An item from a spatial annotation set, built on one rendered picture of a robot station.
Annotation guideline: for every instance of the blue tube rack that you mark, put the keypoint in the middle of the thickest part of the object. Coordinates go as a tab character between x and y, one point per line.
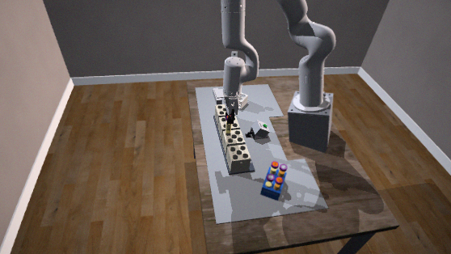
271	192

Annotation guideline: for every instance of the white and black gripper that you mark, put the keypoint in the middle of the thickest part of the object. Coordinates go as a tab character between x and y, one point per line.
231	107

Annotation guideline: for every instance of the grey bench mat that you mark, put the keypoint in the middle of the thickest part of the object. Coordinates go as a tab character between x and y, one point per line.
237	197

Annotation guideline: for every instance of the white tube rack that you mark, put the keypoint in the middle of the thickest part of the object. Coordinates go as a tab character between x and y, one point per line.
241	103

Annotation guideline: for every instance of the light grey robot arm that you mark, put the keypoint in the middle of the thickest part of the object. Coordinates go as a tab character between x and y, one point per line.
318	39

